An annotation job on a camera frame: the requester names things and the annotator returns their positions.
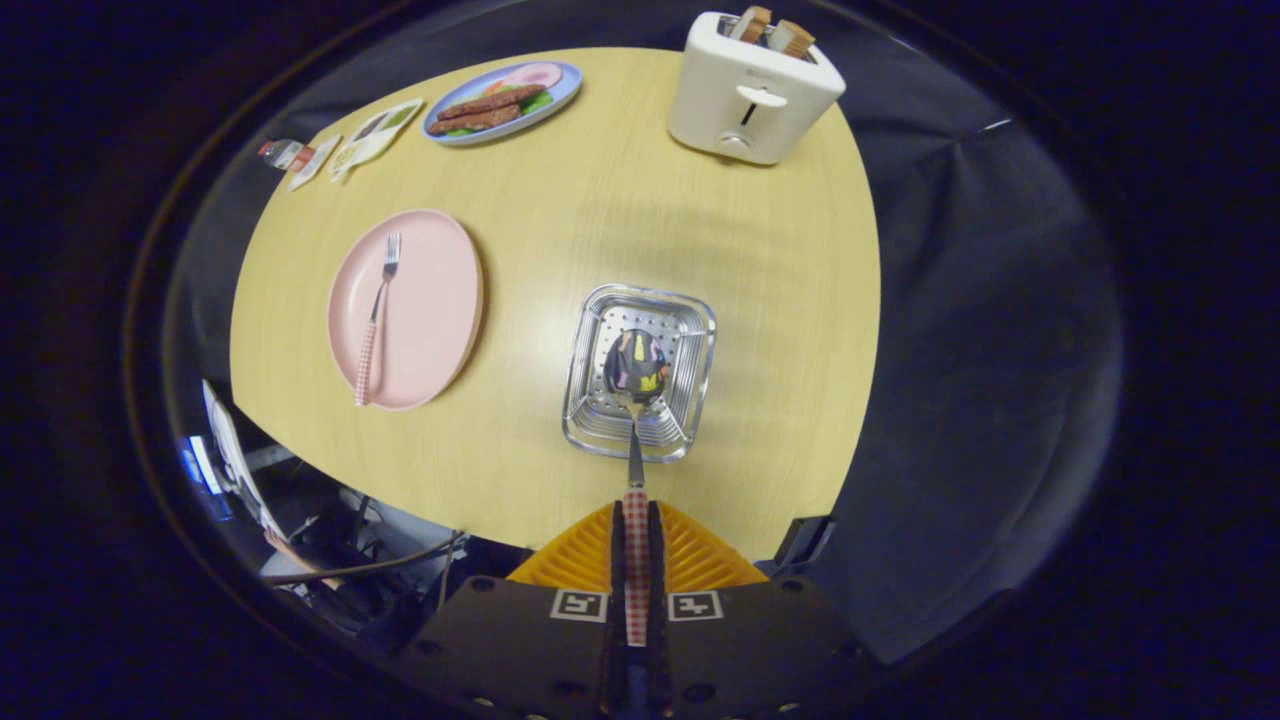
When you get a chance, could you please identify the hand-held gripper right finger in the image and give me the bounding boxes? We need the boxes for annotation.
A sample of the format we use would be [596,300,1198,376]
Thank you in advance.
[648,500,881,719]

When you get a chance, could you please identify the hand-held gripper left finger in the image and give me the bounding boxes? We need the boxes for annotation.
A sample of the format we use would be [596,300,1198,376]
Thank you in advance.
[395,500,626,719]

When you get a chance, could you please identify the spoon with red checked handle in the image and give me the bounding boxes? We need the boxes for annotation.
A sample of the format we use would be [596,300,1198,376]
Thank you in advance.
[603,328,671,646]

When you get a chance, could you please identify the fork with red checked handle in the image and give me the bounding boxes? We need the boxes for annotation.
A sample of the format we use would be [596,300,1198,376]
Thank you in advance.
[354,233,402,408]

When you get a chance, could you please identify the silver metal drain basket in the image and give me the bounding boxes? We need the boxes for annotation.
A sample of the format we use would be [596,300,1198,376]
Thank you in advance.
[562,283,718,463]

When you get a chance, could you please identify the pink plate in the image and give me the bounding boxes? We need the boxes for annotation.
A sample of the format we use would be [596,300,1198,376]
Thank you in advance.
[327,208,485,412]

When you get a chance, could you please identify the blue item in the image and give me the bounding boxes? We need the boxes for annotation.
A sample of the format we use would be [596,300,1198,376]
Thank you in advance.
[180,435,237,523]

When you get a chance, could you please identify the white toaster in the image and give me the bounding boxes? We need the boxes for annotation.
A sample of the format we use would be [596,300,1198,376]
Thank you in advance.
[667,10,847,166]

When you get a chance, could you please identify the brown meat strip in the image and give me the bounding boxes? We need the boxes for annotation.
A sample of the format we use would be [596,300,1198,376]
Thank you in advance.
[428,104,523,136]
[436,84,548,122]

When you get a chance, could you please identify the green lettuce leaves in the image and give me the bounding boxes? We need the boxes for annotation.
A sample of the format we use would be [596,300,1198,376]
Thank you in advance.
[445,90,556,138]

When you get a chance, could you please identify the blue plate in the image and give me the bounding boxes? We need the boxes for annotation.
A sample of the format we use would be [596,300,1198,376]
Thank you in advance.
[421,60,584,147]

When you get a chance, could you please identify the white divided condiment tray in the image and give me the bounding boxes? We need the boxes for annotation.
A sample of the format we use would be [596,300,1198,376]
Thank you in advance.
[328,98,425,184]

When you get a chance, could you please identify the small white square tray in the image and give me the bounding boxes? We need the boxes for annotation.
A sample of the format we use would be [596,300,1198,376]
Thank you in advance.
[288,133,343,191]

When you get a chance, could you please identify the clear water bottle red cap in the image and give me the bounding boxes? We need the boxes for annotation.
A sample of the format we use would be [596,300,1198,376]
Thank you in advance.
[258,138,316,171]

